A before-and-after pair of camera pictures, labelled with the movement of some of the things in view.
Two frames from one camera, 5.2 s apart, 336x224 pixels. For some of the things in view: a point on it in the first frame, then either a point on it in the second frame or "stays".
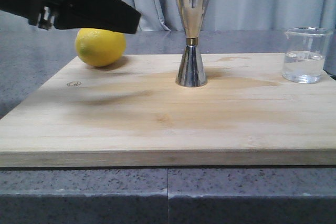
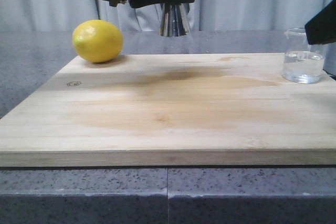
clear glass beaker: (305, 50) stays
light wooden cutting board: (135, 113) stays
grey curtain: (239, 1) stays
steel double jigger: (192, 0) -> (173, 18)
